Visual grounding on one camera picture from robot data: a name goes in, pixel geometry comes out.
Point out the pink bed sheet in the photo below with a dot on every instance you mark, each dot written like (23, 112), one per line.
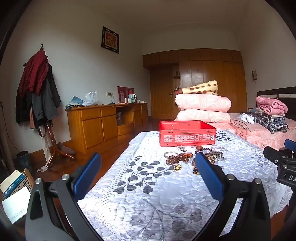
(252, 134)

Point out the wooden sideboard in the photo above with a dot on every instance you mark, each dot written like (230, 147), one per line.
(92, 127)

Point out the dark wooden headboard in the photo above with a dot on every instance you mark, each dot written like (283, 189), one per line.
(268, 92)

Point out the blue cloth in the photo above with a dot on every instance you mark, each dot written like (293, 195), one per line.
(75, 102)

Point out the red tin box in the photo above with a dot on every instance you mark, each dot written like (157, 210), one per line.
(185, 136)

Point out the framed wall picture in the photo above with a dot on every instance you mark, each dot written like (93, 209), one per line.
(110, 39)

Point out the grey paper bag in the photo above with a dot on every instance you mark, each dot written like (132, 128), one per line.
(119, 119)

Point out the wooden coat rack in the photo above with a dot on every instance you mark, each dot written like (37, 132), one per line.
(53, 143)

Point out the white cloth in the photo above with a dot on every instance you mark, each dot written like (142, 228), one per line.
(247, 118)

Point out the plaid folded clothes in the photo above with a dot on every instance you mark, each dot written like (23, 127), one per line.
(270, 122)

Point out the dark patterned trash bin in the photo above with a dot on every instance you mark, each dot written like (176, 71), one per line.
(23, 161)

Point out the green white kettle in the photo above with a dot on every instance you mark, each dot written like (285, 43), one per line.
(131, 99)

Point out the grey slippers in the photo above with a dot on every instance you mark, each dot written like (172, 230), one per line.
(67, 150)

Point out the red photo frame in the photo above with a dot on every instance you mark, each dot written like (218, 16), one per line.
(130, 90)
(121, 93)

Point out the white cardboard box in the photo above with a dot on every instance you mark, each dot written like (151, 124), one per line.
(16, 206)

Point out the dark grey coat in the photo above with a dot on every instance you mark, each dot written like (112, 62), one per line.
(47, 99)

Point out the pink folded garment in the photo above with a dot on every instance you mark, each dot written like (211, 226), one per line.
(271, 105)

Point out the wall power outlet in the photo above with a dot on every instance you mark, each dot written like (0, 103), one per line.
(109, 94)

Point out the gold pendant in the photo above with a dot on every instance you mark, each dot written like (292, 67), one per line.
(177, 167)

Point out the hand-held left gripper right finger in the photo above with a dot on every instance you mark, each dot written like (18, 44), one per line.
(208, 171)

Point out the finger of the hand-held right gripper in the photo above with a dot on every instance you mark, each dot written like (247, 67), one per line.
(274, 154)
(291, 144)

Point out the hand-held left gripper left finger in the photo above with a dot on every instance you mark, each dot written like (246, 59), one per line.
(89, 171)

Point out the yellow brown spotted blanket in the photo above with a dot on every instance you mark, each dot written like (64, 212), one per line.
(203, 88)

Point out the wall-mounted device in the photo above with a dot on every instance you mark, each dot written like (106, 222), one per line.
(254, 75)

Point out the red coat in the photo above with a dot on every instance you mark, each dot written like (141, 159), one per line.
(33, 71)

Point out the white plastic bag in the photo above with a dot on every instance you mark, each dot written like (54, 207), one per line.
(90, 99)

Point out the silver bangle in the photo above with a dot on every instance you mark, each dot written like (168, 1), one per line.
(168, 153)

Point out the pink folded quilt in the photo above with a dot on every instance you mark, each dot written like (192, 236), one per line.
(201, 116)
(201, 102)

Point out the beige folded garment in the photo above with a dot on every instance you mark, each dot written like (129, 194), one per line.
(263, 111)

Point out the stack of books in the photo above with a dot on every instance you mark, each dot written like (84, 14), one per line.
(12, 180)

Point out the wooden wardrobe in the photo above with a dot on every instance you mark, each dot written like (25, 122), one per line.
(208, 67)

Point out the white floral quilted bedspread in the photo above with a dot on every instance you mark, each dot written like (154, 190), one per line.
(161, 197)

